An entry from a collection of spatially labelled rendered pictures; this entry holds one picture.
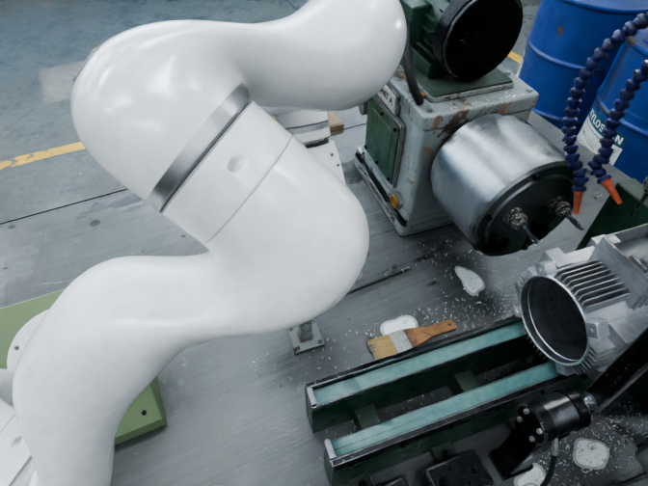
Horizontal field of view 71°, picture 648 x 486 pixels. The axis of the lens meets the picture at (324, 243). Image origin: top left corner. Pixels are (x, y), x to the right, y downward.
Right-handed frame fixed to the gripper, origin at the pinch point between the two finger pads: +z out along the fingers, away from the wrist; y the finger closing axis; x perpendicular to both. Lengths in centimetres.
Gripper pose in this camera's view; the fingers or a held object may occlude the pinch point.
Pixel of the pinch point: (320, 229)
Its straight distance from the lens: 80.8
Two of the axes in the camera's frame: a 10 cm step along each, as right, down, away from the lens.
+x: -2.9, -3.0, 9.1
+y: 9.4, -2.4, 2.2
